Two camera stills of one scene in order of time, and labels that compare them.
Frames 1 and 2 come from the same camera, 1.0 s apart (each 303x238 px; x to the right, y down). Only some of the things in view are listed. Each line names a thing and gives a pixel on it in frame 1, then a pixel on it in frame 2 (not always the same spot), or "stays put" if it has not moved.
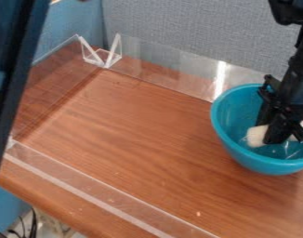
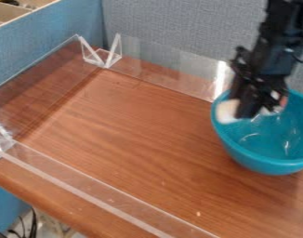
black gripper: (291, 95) to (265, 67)
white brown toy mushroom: (256, 136) to (225, 108)
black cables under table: (24, 231) stays put
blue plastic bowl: (233, 115) stays put
